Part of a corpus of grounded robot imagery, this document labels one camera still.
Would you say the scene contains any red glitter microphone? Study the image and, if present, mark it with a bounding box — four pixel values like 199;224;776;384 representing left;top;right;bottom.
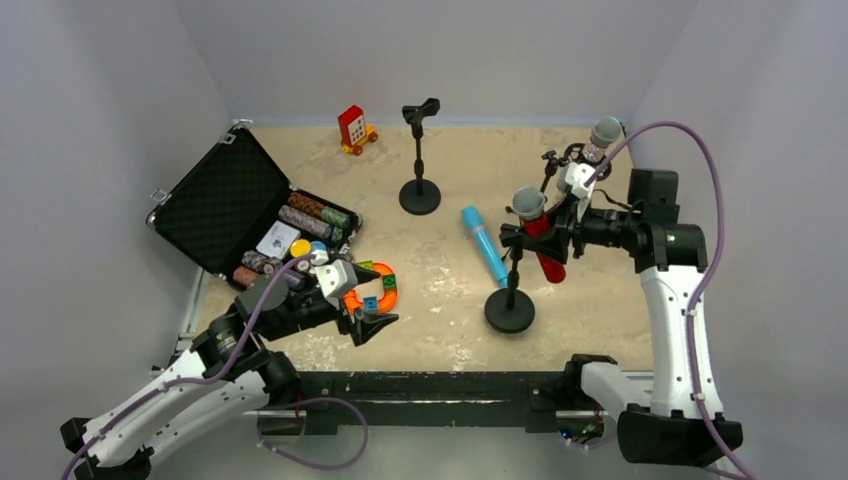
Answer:
511;186;566;284

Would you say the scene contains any black tripod shock-mount stand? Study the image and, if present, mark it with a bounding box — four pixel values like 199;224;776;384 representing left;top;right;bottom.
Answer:
505;143;610;220

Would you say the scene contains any black mic stand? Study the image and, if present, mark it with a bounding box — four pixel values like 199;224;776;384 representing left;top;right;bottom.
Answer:
484;224;536;334
398;98;441;216

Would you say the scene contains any blue toy microphone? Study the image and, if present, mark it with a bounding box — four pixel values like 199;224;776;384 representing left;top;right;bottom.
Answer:
461;205;508;288

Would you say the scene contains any silver glitter microphone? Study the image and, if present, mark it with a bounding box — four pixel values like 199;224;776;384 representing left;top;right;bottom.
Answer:
557;116;623;180

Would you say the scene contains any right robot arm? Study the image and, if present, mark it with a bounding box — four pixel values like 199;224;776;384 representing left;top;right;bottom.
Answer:
528;164;743;468

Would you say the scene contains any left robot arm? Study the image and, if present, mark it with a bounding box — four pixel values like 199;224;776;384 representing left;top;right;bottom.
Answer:
60;253;398;479

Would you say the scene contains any orange curved toy track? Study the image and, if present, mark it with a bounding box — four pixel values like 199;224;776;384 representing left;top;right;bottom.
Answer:
344;261;399;313

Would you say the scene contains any black poker chip case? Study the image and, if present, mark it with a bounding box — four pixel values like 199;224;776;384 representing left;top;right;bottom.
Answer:
146;123;363;290

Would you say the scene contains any red toy block car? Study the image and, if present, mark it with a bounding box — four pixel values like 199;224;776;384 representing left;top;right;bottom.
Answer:
337;105;379;156

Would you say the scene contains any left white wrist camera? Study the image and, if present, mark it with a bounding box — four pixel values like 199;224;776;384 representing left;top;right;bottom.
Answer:
313;259;359;300

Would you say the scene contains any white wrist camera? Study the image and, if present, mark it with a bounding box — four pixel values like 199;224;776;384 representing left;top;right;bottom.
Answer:
554;163;596;221
313;259;359;300

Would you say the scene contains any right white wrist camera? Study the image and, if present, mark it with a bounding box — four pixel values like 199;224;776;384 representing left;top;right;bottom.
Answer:
554;163;596;221

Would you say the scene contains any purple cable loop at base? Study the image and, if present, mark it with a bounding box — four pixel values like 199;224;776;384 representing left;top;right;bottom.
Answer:
256;397;370;472

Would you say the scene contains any black base frame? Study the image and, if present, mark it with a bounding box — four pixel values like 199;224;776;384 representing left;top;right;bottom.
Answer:
256;371;613;441

